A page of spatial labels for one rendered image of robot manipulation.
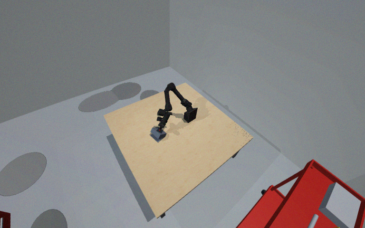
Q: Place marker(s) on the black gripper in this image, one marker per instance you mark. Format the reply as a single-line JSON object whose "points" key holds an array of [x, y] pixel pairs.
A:
{"points": [[163, 123]]}

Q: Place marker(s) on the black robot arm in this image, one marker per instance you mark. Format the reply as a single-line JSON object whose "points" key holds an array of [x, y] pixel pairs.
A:
{"points": [[168, 106]]}

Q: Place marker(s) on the grey square panel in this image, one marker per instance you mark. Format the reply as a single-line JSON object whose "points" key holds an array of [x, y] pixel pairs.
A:
{"points": [[156, 134]]}

